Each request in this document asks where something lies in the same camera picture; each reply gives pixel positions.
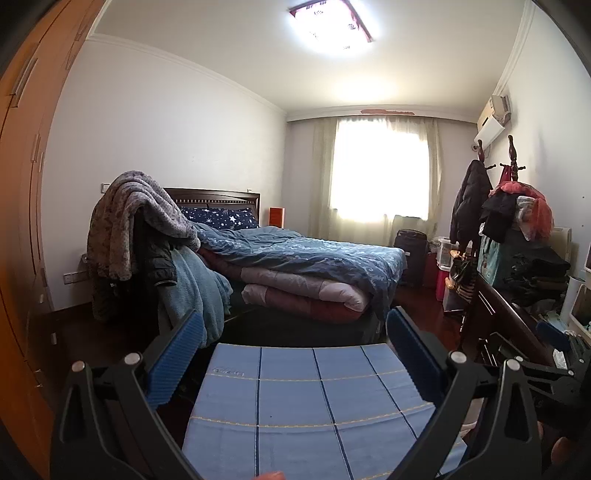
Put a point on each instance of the red clothes on rack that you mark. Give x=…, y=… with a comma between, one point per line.
x=532, y=214

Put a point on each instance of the dark wooden headboard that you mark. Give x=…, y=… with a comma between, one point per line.
x=231, y=200

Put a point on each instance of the teal printed bag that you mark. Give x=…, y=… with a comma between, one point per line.
x=490, y=259

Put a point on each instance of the orange bedside box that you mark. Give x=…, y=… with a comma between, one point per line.
x=276, y=217

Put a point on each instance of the white air conditioner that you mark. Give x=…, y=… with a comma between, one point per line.
x=492, y=120

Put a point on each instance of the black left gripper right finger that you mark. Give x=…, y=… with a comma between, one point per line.
x=484, y=425

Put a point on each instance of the orange wooden wardrobe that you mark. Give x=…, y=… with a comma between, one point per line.
x=31, y=85

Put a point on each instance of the grey knitted blanket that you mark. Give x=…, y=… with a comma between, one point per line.
x=133, y=229

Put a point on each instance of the black suitcase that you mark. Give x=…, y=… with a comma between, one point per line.
x=415, y=246

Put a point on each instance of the blue table cloth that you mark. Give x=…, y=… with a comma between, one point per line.
x=311, y=413

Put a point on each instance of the folded pink red quilt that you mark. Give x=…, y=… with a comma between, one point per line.
x=308, y=296

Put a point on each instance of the sheer window curtain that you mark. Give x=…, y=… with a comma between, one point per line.
x=374, y=177

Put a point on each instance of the ceiling lamp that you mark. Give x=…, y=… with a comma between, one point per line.
x=331, y=24

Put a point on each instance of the black coat on rack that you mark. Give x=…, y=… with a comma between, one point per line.
x=474, y=191

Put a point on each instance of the white shelf unit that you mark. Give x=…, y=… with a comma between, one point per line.
x=575, y=314

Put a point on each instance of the pile of dark clothes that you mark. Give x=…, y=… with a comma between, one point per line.
x=537, y=275

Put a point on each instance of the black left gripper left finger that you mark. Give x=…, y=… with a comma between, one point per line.
x=107, y=426

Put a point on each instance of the light blue fleece blanket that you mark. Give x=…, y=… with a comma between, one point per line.
x=200, y=289

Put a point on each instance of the bed with dark sheet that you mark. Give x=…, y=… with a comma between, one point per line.
x=261, y=326

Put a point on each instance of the dark wooden cabinet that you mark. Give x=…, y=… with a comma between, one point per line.
x=494, y=329

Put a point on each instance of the blue duvet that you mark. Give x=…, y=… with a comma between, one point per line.
x=375, y=269

